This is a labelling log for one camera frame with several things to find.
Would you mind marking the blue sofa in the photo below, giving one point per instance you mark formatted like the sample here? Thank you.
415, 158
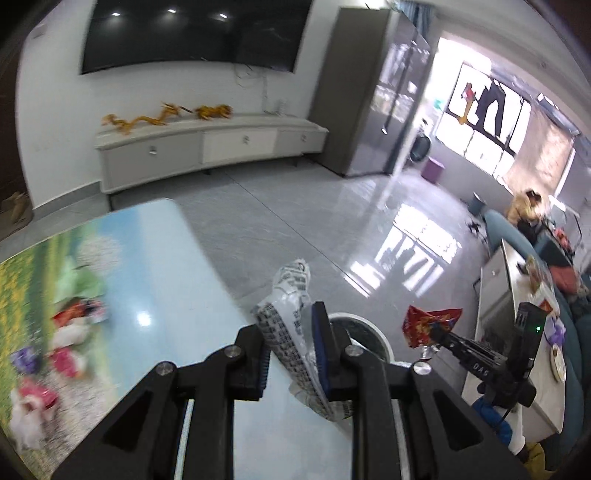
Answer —
501, 226

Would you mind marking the washing machine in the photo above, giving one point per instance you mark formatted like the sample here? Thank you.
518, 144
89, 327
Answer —
421, 147

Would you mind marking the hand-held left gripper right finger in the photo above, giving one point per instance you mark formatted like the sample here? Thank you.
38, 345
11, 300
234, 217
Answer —
319, 350

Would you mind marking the landscape print table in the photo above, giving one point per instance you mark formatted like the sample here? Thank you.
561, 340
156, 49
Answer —
161, 277

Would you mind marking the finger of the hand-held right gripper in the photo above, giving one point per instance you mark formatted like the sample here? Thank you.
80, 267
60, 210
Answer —
461, 348

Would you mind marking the white black printed wrapper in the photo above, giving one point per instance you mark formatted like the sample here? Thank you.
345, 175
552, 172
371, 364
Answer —
281, 323

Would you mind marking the white plate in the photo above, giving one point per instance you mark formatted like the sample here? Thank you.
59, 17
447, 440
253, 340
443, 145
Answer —
558, 364

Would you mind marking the snack bag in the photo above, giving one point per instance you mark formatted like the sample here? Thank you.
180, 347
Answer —
533, 272

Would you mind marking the grey refrigerator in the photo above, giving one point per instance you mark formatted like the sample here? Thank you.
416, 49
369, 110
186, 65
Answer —
364, 92

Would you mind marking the golden tiger figurine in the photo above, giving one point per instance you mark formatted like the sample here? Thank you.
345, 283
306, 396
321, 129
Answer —
212, 111

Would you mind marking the grey television cabinet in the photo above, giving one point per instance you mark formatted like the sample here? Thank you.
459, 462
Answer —
240, 143

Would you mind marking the black wall television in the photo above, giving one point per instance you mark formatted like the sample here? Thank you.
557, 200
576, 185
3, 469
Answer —
194, 27

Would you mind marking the golden dragon figurine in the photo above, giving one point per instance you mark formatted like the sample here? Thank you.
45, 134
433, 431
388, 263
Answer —
171, 110

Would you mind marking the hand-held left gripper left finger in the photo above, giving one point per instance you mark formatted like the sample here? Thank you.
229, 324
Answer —
264, 369

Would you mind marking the white coffee table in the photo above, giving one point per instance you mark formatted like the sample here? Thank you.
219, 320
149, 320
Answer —
498, 295

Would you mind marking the red yellow hanging clothes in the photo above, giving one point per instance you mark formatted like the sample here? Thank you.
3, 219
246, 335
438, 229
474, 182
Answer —
468, 92

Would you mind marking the purple bag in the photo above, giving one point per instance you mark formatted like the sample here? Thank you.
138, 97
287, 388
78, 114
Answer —
556, 331

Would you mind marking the purple wrapper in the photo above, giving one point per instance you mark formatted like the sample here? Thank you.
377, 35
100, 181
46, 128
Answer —
23, 360

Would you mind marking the white rimmed trash bin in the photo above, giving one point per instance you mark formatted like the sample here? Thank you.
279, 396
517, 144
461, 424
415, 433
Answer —
364, 334

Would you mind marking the purple stool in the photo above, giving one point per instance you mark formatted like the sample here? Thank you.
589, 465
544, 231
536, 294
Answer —
434, 168

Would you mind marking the white crumpled tissue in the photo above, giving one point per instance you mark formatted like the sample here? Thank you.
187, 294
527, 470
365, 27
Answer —
69, 334

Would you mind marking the dark hanging pants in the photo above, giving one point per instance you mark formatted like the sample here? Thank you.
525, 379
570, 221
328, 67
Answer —
494, 99

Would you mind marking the beige hanging blanket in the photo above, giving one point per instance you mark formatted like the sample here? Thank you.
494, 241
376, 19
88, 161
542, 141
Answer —
540, 152

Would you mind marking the brown boot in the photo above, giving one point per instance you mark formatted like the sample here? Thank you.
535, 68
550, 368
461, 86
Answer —
16, 205

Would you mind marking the blue curtain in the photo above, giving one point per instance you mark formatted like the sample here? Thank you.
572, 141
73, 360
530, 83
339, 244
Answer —
415, 11

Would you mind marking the red snack wrapper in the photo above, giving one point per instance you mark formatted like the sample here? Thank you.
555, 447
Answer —
418, 327

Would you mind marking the small grey bin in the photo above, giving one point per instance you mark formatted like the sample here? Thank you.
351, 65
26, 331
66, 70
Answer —
476, 203

